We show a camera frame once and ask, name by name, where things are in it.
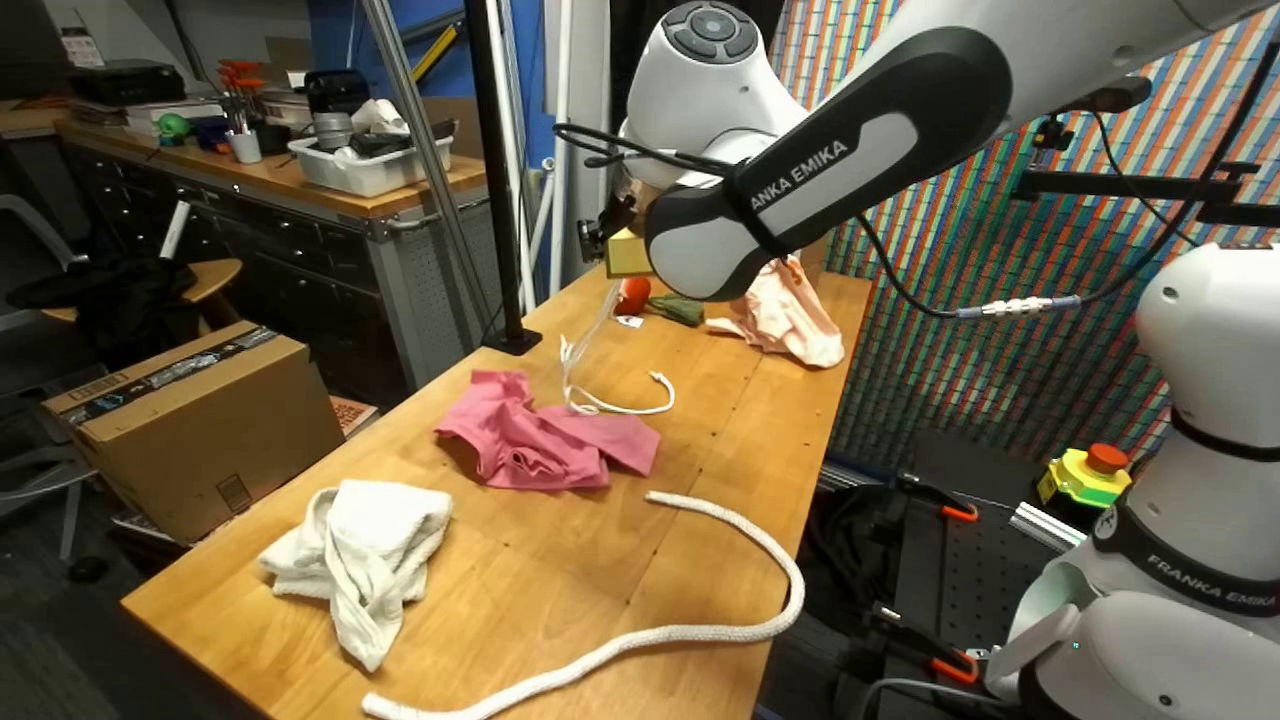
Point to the orange plush carrot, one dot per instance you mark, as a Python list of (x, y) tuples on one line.
[(633, 296)]

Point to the peach cloth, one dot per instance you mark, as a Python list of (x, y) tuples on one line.
[(786, 319)]

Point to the pink cloth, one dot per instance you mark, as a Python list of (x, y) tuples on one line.
[(543, 451)]

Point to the white towel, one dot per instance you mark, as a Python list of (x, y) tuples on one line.
[(365, 554)]

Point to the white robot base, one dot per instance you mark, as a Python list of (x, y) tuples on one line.
[(1168, 610)]

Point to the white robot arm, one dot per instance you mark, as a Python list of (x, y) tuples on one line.
[(746, 174)]

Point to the black vertical pole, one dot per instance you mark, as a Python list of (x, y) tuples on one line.
[(515, 334)]

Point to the wooden workbench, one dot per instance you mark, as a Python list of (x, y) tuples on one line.
[(385, 291)]

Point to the white plastic bin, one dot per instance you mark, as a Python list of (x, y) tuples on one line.
[(359, 174)]

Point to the wooden stool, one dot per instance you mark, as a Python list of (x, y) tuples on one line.
[(196, 287)]

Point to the cardboard box on floor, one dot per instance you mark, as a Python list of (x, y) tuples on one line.
[(204, 428)]

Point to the emergency stop button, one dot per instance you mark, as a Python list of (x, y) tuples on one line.
[(1089, 478)]

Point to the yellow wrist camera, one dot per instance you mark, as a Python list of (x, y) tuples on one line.
[(627, 253)]

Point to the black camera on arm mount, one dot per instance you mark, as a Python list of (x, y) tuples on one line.
[(1219, 195)]

